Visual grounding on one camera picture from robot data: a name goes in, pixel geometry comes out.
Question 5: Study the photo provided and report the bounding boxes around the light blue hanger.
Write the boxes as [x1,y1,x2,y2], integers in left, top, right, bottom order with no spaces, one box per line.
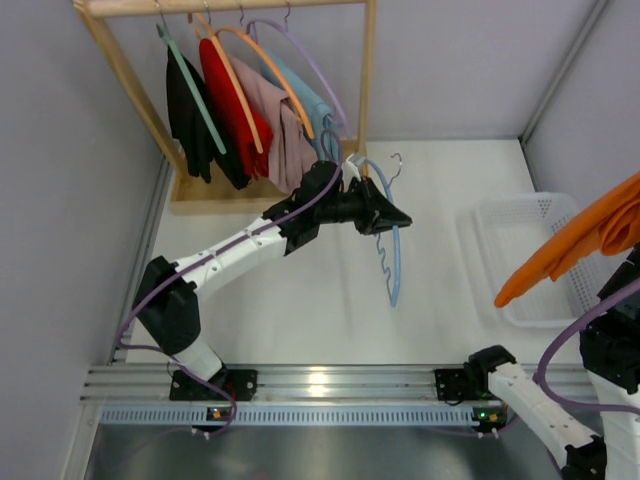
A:
[365,152,403,308]

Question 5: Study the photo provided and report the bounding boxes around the orange trousers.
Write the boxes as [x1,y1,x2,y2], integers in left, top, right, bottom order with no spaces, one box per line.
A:
[494,174,639,308]

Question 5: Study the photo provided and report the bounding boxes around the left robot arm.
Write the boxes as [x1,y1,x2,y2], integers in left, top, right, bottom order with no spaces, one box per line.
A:
[130,160,412,394]

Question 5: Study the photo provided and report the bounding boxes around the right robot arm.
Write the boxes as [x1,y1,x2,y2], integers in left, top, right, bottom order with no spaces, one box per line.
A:
[463,248,639,479]

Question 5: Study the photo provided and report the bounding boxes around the light blue trousers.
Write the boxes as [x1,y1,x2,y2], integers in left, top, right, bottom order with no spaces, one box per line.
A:
[265,48,340,160]

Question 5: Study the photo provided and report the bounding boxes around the black trousers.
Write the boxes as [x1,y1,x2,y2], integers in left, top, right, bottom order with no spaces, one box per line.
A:
[166,49,250,190]

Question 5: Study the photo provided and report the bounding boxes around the red trousers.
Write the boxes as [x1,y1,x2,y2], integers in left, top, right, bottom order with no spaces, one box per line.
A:
[199,38,273,178]

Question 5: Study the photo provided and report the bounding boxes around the purple hanger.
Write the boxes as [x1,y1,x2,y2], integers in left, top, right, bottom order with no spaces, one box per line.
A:
[245,0,351,139]

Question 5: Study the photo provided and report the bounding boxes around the orange hanger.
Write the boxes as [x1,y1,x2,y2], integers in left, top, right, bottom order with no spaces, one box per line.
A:
[213,26,316,139]

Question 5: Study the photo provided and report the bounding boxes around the peach hanger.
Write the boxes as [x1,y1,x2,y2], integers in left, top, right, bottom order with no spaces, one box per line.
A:
[195,13,264,154]

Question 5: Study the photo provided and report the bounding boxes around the green hanger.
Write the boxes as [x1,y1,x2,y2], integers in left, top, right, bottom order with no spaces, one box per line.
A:
[154,0,227,154]

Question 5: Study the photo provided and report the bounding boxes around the white plastic basket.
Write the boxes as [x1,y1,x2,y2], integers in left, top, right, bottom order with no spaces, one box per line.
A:
[455,192,606,330]

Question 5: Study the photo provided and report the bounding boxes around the wooden clothes rack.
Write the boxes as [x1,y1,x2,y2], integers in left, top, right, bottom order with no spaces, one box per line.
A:
[72,0,377,217]

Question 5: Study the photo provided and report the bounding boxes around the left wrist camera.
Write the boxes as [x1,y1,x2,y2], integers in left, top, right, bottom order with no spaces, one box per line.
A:
[342,152,366,187]

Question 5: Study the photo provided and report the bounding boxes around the pink drawstring trousers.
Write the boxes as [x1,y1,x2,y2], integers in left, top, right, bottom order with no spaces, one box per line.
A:
[229,56,318,194]

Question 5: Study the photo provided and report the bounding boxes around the slotted cable duct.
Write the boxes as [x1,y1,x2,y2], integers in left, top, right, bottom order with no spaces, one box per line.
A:
[100,404,507,430]

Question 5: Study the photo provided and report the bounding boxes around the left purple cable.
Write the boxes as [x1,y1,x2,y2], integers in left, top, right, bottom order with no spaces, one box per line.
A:
[115,128,345,436]

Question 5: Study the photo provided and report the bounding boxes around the aluminium mounting rail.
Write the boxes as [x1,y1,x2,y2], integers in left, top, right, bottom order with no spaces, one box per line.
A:
[79,362,596,402]

